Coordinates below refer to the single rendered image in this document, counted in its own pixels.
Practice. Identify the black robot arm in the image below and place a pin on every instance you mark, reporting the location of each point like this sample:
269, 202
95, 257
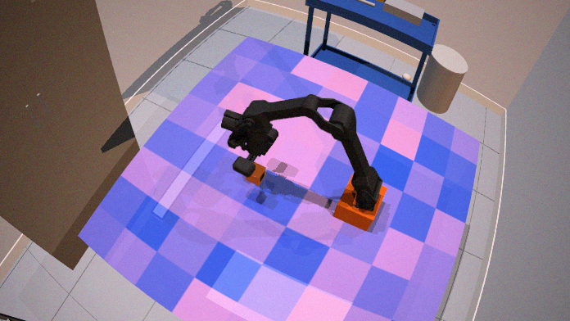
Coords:
254, 123

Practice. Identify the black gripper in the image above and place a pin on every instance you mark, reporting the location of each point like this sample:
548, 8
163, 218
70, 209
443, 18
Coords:
245, 166

